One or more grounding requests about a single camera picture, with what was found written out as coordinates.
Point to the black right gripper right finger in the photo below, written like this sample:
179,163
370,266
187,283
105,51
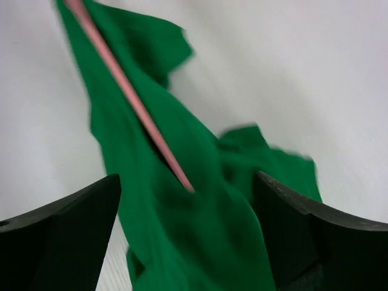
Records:
318,242

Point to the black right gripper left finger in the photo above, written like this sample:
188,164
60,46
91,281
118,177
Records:
62,245

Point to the green t shirt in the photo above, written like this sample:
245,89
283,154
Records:
219,235

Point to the pink wire hanger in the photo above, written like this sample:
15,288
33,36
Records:
83,18

